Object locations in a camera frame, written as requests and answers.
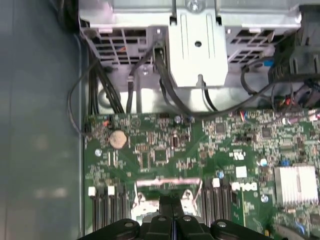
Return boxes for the short black wire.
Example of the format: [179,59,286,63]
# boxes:
[201,83,218,112]

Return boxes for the round coin battery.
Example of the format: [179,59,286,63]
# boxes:
[109,129,129,150]

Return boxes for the metal socket cover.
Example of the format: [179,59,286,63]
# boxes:
[134,177,203,218]

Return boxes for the long black wire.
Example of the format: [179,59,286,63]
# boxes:
[159,79,320,120]

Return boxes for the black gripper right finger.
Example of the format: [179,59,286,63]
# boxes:
[173,196,275,240]

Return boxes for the RAM slot black clips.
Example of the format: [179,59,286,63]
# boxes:
[221,184,232,222]
[98,188,107,227]
[117,188,127,221]
[201,186,210,222]

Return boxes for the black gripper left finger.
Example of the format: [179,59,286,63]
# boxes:
[79,195,174,240]

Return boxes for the black wire bundle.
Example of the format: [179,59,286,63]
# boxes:
[87,49,125,115]

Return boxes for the silver CPU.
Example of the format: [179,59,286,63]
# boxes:
[133,201,161,218]

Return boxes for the green RAM stick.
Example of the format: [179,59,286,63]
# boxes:
[231,189,247,227]

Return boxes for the green motherboard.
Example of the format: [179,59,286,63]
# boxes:
[83,107,320,240]

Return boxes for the thick black cable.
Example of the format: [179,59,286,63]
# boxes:
[152,39,181,111]

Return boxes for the black PC case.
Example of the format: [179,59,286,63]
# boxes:
[0,0,320,240]

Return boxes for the metal disk bay cage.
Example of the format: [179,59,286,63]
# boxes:
[79,0,303,88]

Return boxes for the silver chipset heatsink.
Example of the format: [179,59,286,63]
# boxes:
[273,163,320,208]

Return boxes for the thin black wire loop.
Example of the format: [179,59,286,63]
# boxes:
[66,56,111,137]

